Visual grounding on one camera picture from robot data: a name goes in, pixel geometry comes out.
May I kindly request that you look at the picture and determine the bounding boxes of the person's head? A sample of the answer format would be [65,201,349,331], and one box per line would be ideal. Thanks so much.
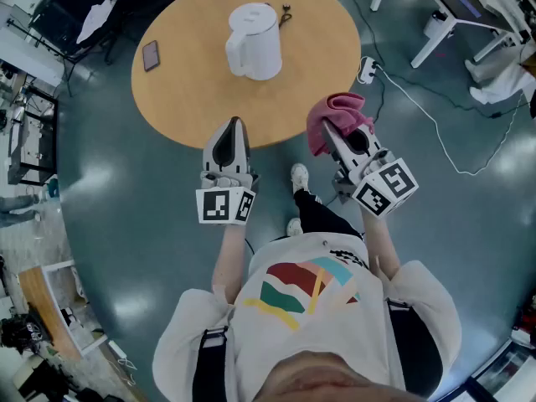
[262,349,425,402]

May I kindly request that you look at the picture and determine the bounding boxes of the white crumpled garment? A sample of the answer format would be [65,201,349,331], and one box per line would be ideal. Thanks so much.
[76,0,120,44]

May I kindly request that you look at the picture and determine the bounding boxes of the person's white printed shirt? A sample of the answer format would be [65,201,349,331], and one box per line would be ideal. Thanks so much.
[152,232,462,402]

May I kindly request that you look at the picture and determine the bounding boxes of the white floor cable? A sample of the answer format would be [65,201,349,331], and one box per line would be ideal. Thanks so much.
[375,65,525,177]

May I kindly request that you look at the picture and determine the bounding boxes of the black office chair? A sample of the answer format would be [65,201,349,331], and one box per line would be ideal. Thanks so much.
[31,0,126,64]

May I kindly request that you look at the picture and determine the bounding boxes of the black floor cable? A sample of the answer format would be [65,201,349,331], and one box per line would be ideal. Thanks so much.
[333,0,529,120]

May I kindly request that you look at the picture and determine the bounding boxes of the pink cloth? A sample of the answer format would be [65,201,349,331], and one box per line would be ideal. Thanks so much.
[306,92,375,157]

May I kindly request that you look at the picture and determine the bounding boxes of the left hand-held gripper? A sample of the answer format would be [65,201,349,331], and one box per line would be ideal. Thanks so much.
[195,116,260,225]

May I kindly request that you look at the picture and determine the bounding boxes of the white cylindrical bin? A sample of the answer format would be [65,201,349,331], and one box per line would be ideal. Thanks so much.
[422,9,447,39]

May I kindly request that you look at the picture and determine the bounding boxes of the white electric kettle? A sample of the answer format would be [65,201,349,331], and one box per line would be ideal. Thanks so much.
[224,2,282,82]

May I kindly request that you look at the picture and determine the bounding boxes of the black backpack strap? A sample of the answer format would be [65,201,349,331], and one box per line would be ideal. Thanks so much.
[384,297,444,398]
[193,326,229,402]

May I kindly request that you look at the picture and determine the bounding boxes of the black tangled equipment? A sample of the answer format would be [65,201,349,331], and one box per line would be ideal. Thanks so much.
[0,314,54,353]

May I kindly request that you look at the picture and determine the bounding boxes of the black frame glass table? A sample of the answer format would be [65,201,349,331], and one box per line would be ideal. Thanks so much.
[7,80,59,187]

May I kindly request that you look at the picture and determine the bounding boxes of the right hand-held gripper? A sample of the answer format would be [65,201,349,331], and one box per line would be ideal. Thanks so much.
[321,120,420,218]

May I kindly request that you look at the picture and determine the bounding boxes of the white desk frame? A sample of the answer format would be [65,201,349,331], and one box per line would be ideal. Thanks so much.
[369,0,523,70]

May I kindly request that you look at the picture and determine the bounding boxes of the person's right forearm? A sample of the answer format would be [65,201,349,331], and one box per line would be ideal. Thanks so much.
[360,211,402,283]

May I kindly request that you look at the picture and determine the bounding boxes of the white power strip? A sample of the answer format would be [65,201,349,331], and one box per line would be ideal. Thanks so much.
[357,55,384,85]

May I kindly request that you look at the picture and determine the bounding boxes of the wooden shelf unit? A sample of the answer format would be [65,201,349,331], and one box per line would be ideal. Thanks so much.
[18,260,111,360]

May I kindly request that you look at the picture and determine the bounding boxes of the person's black trousers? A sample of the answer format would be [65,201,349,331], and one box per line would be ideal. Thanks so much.
[292,188,363,240]

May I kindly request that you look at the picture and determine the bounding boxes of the dark smartphone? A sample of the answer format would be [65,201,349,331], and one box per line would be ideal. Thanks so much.
[142,39,162,73]

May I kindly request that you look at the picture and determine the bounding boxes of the person's left forearm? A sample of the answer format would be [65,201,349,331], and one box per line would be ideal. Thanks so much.
[211,222,249,306]

